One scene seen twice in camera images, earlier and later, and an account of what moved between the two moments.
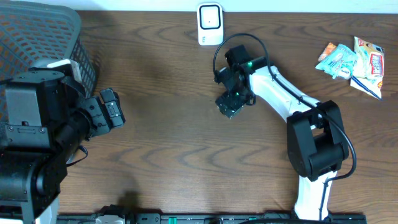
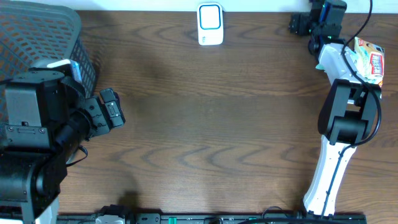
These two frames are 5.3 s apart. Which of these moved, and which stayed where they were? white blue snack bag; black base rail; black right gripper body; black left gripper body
Moved: black right gripper body
Stayed: black base rail; white blue snack bag; black left gripper body
